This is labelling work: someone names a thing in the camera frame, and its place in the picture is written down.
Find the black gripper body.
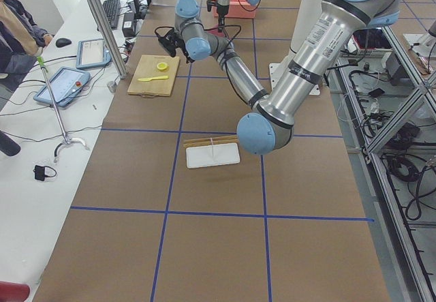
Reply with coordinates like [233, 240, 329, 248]
[170, 31, 193, 63]
[217, 3, 228, 33]

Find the pink plastic bin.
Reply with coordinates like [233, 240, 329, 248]
[227, 0, 256, 19]

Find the yellow lemon slice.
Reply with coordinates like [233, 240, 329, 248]
[156, 62, 168, 72]

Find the yellow plastic knife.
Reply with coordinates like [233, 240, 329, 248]
[137, 75, 169, 82]

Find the bamboo cutting board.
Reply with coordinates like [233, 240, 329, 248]
[127, 55, 180, 97]

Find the black power adapter box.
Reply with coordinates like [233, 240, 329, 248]
[122, 12, 137, 37]

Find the black keyboard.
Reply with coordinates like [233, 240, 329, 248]
[102, 0, 121, 29]

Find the upper teach pendant tablet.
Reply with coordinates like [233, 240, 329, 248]
[76, 39, 112, 70]

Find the teach pendant tablet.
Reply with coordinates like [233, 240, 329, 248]
[42, 67, 91, 107]
[76, 39, 112, 70]

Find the wooden rack rod outer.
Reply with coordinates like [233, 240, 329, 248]
[183, 135, 238, 145]

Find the wooden rack rod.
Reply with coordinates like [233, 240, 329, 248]
[183, 139, 238, 148]
[183, 135, 238, 145]

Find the wooden rack rod inner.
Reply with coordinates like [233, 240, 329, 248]
[183, 139, 238, 148]

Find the white rectangular tray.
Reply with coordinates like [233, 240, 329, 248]
[186, 142, 240, 168]

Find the black computer mouse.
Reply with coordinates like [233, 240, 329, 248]
[55, 37, 72, 48]

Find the lower teach pendant tablet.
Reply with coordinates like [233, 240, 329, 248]
[42, 67, 91, 107]

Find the metal reacher grabber tool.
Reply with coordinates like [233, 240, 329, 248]
[37, 57, 91, 163]

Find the seated person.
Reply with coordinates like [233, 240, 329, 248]
[1, 0, 53, 91]

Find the red cylinder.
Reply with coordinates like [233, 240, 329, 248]
[0, 281, 30, 302]

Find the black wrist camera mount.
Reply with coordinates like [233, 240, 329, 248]
[157, 29, 177, 57]
[206, 0, 217, 13]

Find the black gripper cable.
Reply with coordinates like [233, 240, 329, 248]
[155, 25, 243, 54]

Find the metal cutting board handle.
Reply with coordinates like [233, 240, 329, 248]
[139, 94, 158, 99]

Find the aluminium frame post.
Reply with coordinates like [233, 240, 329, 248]
[87, 0, 127, 79]

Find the floor cable tangle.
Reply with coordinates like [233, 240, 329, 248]
[354, 104, 436, 221]

